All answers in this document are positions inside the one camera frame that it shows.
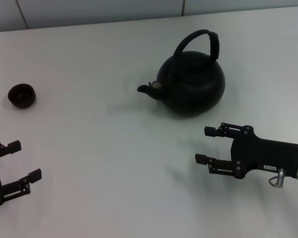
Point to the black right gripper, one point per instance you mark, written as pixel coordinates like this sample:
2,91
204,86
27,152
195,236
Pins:
263,156

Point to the small dark brown teacup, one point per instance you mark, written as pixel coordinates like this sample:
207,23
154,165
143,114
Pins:
22,96

